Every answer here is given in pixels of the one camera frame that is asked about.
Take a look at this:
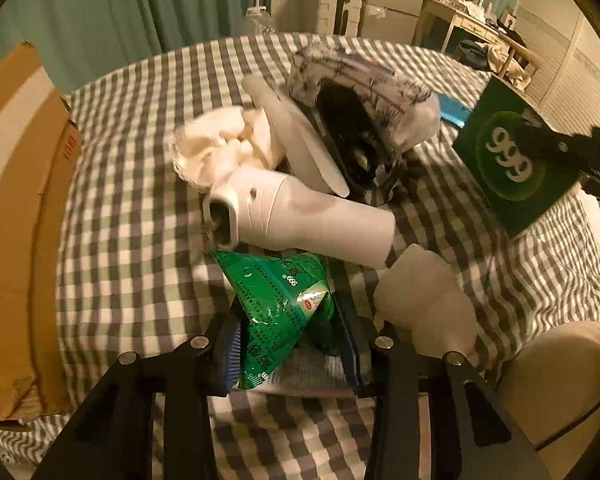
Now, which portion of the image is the blue plastic item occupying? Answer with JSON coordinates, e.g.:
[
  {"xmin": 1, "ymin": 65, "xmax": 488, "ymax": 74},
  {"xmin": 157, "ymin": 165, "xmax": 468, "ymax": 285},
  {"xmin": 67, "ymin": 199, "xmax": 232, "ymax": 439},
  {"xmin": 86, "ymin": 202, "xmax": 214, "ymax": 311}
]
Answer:
[{"xmin": 437, "ymin": 91, "xmax": 476, "ymax": 128}]

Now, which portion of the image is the green curtain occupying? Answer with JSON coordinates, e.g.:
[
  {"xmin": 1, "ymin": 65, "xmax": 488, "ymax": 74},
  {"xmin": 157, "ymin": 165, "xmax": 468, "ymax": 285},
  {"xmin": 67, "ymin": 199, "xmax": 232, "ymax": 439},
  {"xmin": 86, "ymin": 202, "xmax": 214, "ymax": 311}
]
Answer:
[{"xmin": 0, "ymin": 0, "xmax": 273, "ymax": 106}]

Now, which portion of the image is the green medicine box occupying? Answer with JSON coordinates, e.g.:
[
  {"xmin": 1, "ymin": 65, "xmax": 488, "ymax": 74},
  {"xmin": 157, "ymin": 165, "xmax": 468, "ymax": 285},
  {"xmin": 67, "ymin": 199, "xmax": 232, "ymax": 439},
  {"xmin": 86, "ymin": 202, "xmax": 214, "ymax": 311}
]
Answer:
[{"xmin": 452, "ymin": 76, "xmax": 581, "ymax": 238}]

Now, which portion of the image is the white insulated bottle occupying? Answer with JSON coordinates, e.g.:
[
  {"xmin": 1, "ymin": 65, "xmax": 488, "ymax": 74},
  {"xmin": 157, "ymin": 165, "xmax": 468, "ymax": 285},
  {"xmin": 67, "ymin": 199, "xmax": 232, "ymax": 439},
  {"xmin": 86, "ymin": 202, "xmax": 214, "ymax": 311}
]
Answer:
[{"xmin": 201, "ymin": 167, "xmax": 397, "ymax": 269}]

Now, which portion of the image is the clear plastic bottle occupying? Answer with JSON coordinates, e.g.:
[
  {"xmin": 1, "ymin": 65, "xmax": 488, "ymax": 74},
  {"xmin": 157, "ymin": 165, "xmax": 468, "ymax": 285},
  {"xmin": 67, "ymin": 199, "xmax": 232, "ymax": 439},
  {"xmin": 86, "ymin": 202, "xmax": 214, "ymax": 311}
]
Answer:
[{"xmin": 242, "ymin": 5, "xmax": 281, "ymax": 36}]

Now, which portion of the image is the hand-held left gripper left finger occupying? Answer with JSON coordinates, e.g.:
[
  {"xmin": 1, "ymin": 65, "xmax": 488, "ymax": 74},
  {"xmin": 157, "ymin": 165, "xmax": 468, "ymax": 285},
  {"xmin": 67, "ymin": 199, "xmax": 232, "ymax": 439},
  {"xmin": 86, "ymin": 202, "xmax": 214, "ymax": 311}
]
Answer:
[{"xmin": 30, "ymin": 316, "xmax": 242, "ymax": 480}]

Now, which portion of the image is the white crumpled tissue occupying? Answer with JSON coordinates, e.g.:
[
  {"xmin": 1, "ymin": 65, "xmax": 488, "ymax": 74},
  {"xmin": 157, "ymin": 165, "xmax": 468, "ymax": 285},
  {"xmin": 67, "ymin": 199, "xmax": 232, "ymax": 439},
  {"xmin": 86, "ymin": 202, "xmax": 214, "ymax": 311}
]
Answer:
[{"xmin": 372, "ymin": 243, "xmax": 481, "ymax": 366}]

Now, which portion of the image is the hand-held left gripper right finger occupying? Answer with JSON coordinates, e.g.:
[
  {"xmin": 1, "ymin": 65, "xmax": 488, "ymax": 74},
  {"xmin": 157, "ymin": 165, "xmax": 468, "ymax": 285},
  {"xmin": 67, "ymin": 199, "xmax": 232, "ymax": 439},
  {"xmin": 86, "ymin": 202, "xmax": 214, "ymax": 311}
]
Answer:
[{"xmin": 332, "ymin": 292, "xmax": 553, "ymax": 480}]

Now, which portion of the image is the brown cardboard box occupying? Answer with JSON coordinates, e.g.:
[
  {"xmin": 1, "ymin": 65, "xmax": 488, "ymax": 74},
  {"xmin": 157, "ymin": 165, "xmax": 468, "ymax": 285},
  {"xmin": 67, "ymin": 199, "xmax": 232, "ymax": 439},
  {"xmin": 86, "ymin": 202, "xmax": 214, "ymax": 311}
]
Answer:
[{"xmin": 0, "ymin": 40, "xmax": 83, "ymax": 428}]

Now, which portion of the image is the dark clothes pile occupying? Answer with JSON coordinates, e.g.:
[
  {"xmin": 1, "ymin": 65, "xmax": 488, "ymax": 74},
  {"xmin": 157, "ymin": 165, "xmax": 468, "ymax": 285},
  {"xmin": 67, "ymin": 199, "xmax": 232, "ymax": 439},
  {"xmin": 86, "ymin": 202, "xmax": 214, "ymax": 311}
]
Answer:
[{"xmin": 455, "ymin": 39, "xmax": 536, "ymax": 88}]

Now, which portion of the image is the floral tissue pack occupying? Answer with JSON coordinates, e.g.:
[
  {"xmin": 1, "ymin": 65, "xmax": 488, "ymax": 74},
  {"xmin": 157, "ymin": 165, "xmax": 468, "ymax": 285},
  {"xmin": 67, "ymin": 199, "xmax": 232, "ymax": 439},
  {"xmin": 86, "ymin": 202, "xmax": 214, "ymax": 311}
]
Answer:
[{"xmin": 286, "ymin": 42, "xmax": 441, "ymax": 153}]

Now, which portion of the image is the cream dressing table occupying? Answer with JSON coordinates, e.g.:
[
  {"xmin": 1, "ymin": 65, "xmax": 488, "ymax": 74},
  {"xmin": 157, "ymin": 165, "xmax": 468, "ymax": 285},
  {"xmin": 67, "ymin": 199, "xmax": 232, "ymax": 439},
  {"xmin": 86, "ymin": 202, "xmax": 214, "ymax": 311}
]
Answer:
[{"xmin": 412, "ymin": 0, "xmax": 538, "ymax": 81}]

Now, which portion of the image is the green sachet packet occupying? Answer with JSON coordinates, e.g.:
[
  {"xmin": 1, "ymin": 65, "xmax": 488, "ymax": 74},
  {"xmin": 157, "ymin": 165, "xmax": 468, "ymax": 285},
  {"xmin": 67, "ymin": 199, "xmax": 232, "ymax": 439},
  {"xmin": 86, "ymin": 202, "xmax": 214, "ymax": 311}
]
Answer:
[{"xmin": 212, "ymin": 250, "xmax": 338, "ymax": 391}]

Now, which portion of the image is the checkered cloth desktop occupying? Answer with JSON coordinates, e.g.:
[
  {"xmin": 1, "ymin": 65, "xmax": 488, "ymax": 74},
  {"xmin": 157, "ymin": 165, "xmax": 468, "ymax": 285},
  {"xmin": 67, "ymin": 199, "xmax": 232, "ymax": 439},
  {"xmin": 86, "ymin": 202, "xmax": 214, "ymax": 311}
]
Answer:
[{"xmin": 55, "ymin": 32, "xmax": 600, "ymax": 480}]

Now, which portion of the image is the white crumpled cloth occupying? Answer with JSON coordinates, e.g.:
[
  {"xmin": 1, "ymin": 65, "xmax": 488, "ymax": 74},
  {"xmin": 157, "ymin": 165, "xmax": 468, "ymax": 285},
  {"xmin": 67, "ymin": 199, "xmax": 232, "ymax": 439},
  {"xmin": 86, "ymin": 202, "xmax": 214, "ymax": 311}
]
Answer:
[{"xmin": 167, "ymin": 106, "xmax": 286, "ymax": 193}]

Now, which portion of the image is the beige seat cushion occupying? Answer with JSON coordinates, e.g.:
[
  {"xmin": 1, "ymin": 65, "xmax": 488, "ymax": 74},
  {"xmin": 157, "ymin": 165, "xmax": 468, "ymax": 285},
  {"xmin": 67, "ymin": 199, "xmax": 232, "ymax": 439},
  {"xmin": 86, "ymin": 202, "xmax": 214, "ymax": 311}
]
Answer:
[{"xmin": 500, "ymin": 321, "xmax": 600, "ymax": 461}]

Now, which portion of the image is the black cable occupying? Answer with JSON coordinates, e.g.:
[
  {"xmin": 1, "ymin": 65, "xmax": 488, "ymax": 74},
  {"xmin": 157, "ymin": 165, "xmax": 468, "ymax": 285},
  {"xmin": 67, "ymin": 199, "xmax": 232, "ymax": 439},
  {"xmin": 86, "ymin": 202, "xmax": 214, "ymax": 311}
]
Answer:
[{"xmin": 535, "ymin": 400, "xmax": 600, "ymax": 452}]

